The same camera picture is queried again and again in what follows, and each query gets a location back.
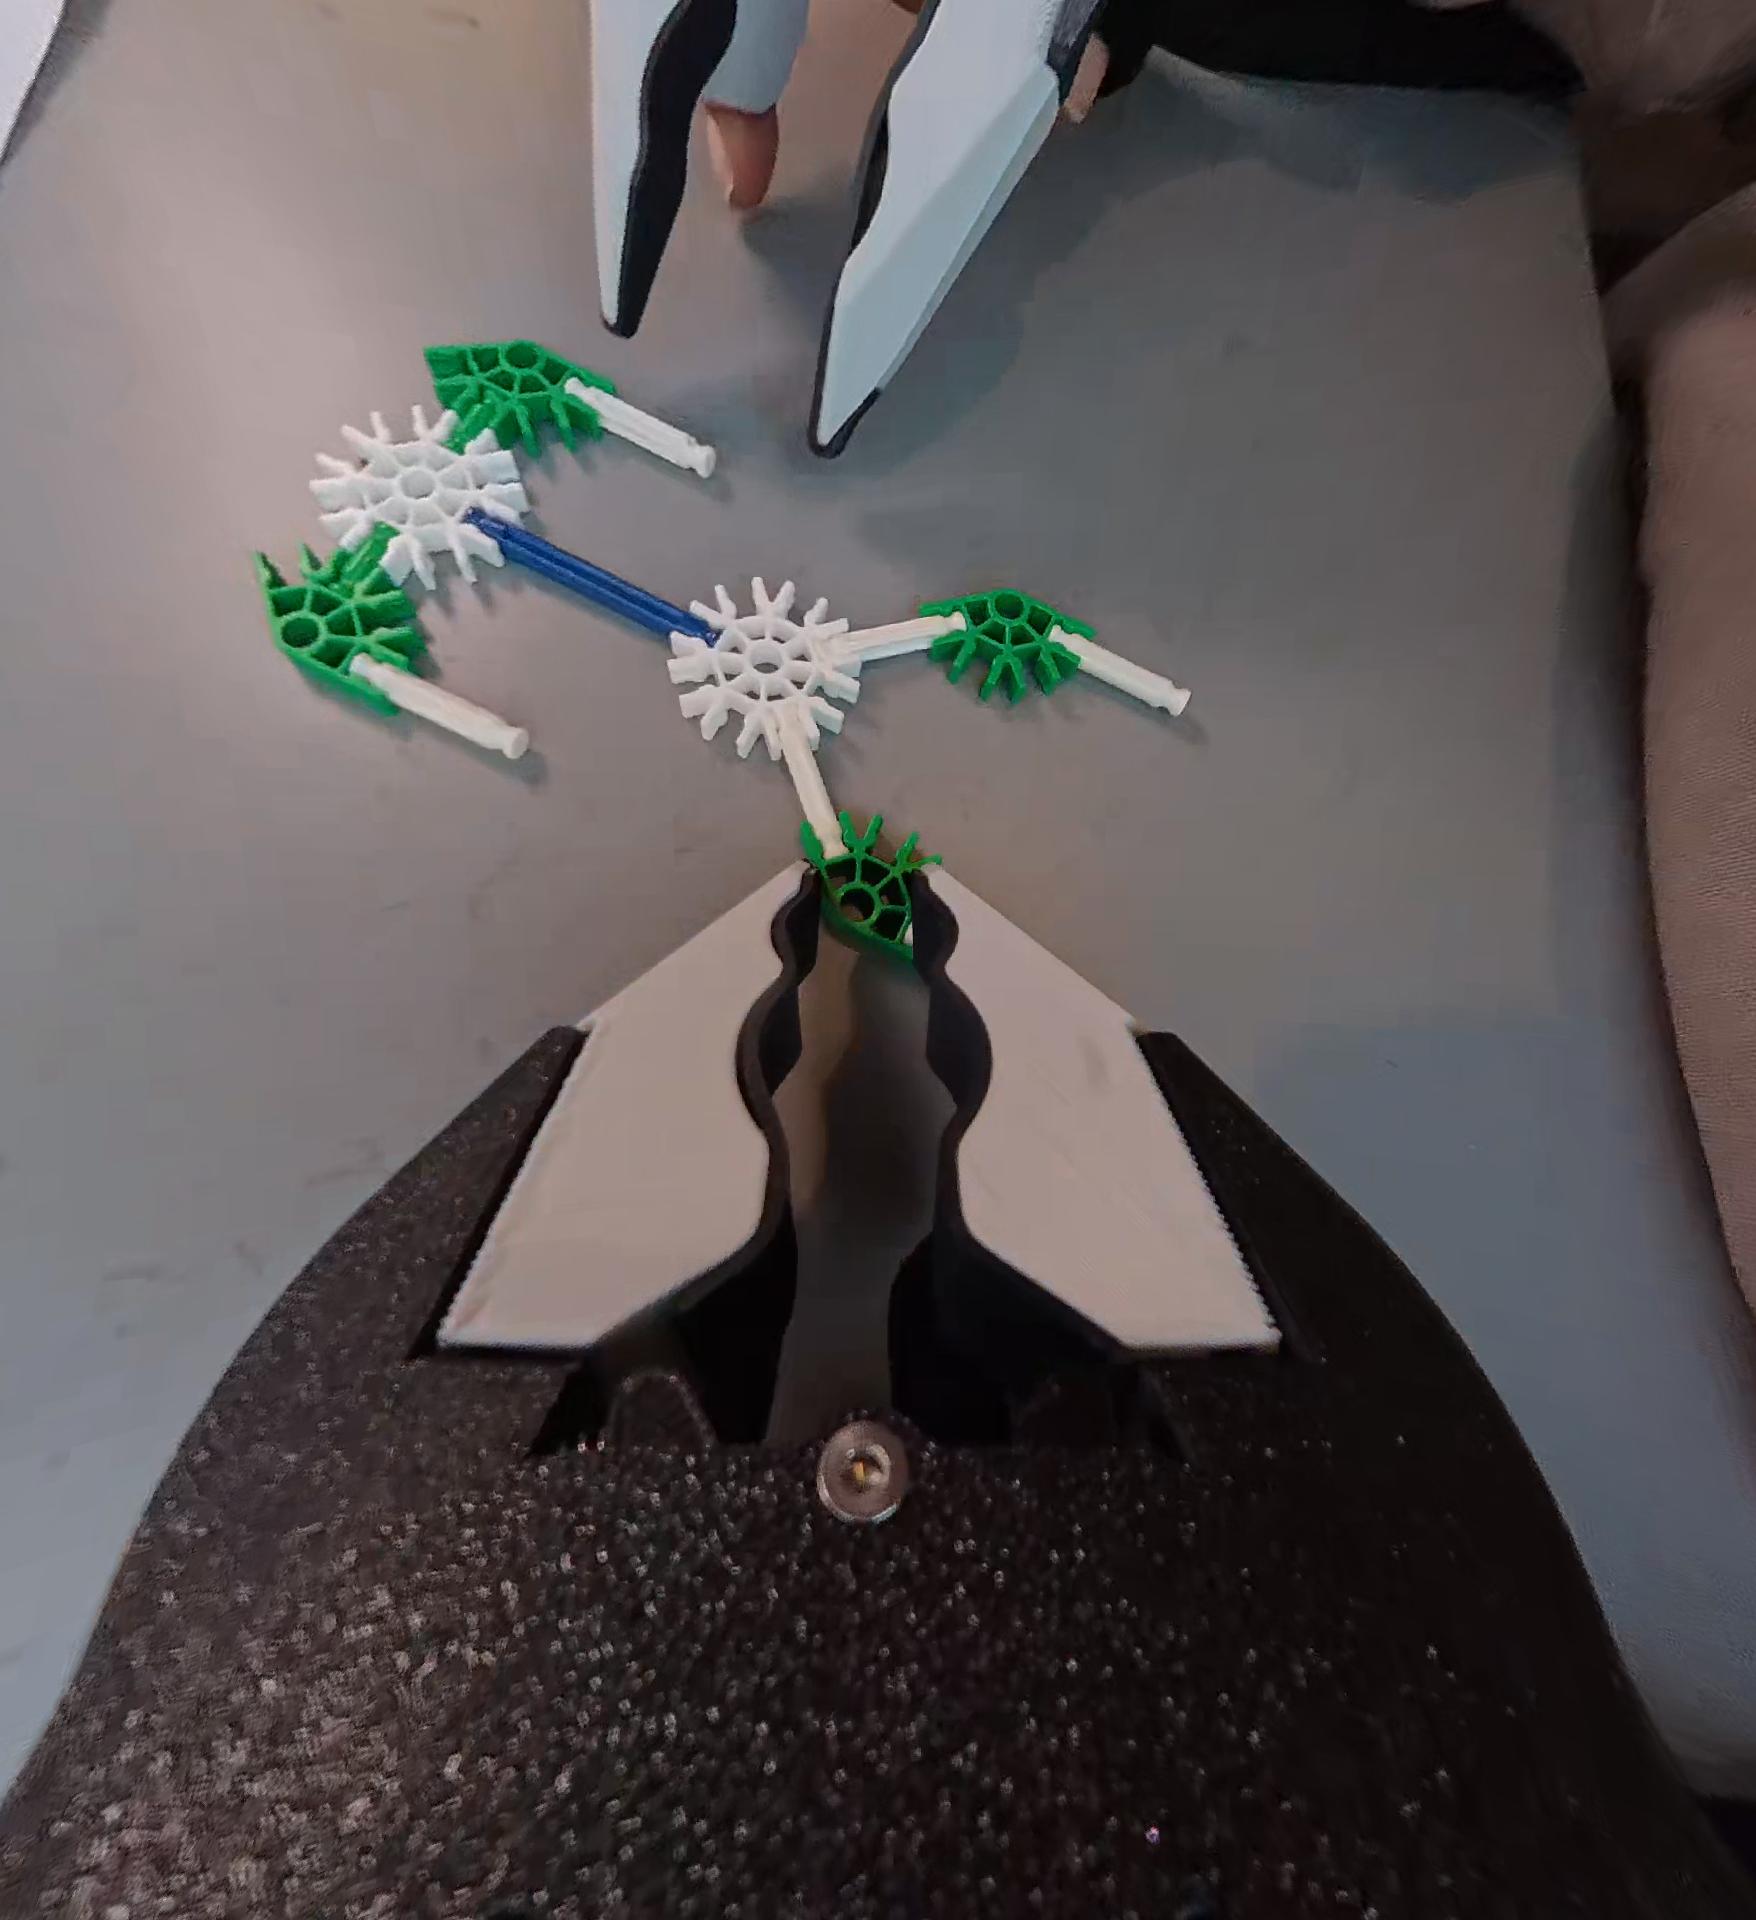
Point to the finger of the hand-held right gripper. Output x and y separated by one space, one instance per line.
954 149
615 149

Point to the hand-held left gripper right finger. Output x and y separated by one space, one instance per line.
1102 1185

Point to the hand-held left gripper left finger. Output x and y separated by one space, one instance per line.
606 1185

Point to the green fan toy connector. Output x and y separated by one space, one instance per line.
894 917
968 638

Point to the green white toy connector assembly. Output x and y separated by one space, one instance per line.
593 578

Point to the white snowflake toy connector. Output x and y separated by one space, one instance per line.
736 668

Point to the grey desk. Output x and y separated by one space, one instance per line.
1342 600

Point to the person's right hand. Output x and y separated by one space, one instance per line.
747 158

